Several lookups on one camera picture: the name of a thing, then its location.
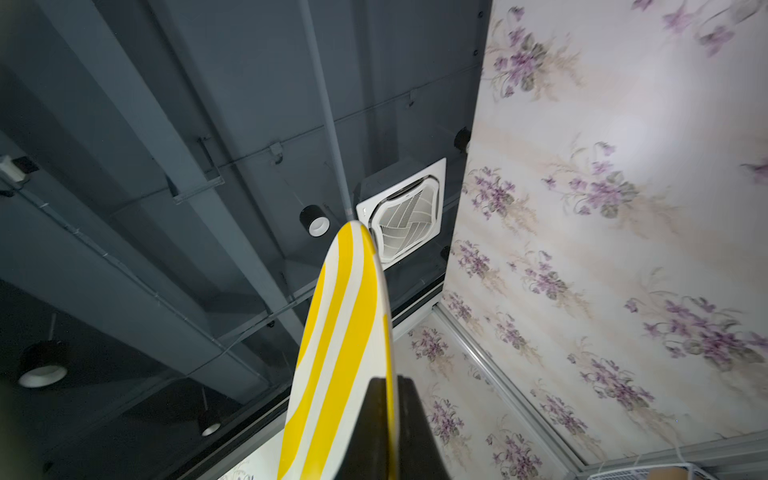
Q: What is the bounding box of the ceiling air vent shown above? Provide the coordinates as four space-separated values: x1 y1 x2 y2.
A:
354 158 447 269

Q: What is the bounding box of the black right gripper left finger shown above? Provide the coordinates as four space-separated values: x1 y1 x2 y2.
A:
335 378 389 480

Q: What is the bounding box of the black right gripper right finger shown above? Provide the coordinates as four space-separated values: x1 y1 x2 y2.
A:
398 376 450 480

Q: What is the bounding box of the yellow white striped round plate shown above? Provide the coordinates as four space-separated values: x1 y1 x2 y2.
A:
277 220 399 479

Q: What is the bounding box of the white wire wall basket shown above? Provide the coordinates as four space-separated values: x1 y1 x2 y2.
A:
588 463 717 480

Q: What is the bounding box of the black ceiling spotlight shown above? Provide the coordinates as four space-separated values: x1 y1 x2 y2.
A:
299 205 331 238

